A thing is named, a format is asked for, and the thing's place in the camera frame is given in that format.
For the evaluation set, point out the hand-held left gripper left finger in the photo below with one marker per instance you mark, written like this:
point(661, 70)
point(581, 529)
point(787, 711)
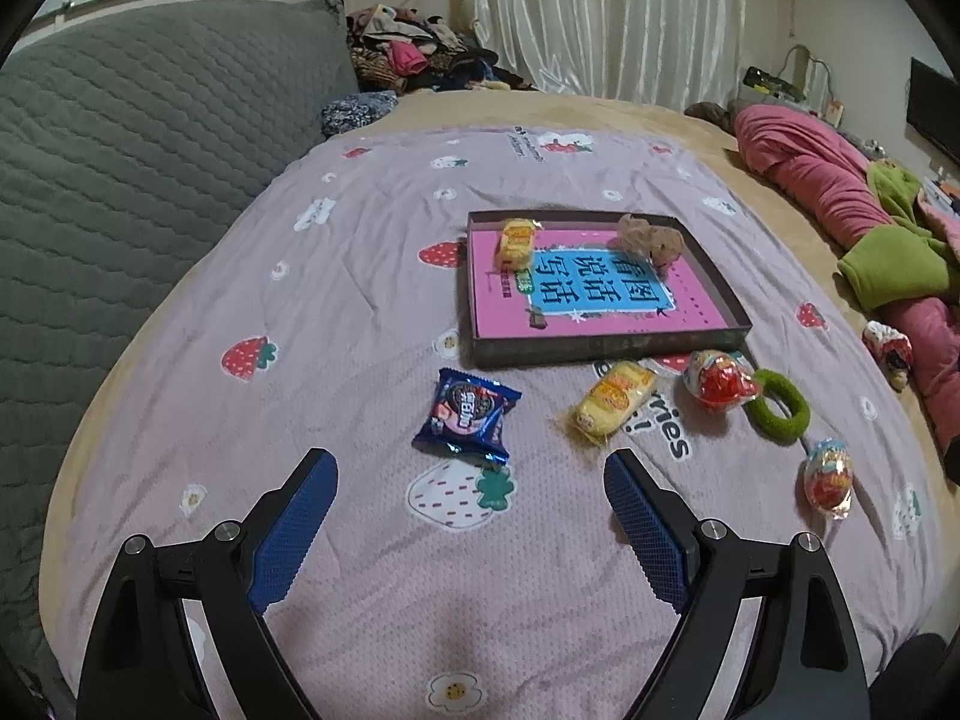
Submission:
point(292, 532)

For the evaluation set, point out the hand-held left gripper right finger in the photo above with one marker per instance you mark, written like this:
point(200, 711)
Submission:
point(645, 532)

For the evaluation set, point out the blue and red egg toy packet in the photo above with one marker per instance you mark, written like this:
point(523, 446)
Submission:
point(829, 484)

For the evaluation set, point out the grey shallow box tray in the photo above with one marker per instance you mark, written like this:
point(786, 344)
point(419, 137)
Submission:
point(570, 350)

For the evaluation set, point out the blue cookie packet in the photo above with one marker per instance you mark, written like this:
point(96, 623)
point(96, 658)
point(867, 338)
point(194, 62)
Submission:
point(465, 412)

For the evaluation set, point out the yellow snack packet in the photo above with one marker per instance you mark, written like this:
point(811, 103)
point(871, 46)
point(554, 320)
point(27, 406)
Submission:
point(611, 399)
point(517, 242)

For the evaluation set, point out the green hair scrunchie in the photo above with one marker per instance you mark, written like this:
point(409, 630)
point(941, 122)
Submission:
point(754, 412)

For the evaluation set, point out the pink and blue book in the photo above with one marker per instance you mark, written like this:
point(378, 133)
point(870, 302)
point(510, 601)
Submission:
point(600, 315)

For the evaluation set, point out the pink strawberry printed blanket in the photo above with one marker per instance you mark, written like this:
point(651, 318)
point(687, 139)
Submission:
point(337, 277)

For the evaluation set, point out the brown plush toy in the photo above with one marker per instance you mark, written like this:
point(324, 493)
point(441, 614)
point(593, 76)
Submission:
point(652, 240)

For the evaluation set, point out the small red and white doll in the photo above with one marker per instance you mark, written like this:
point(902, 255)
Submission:
point(889, 349)

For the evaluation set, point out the green cloth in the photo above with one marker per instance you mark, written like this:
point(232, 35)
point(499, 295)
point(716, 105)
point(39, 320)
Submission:
point(892, 262)

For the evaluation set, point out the pink quilt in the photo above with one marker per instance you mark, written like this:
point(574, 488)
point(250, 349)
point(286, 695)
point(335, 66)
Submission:
point(802, 165)

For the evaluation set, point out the grey quilted headboard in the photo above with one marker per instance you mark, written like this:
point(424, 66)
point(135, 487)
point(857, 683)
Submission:
point(150, 150)

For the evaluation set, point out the dark brown cloth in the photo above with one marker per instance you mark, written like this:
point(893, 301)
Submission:
point(712, 114)

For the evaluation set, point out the blue patterned cloth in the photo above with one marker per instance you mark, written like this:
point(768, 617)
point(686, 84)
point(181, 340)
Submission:
point(356, 112)

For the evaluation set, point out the black and yellow box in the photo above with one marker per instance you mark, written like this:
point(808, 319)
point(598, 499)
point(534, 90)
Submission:
point(772, 84)

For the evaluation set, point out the pile of clothes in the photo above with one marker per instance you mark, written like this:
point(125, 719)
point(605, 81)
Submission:
point(420, 52)

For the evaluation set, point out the black television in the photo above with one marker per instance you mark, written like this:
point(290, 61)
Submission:
point(934, 109)

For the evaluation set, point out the white curtain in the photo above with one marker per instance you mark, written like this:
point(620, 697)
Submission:
point(600, 15)

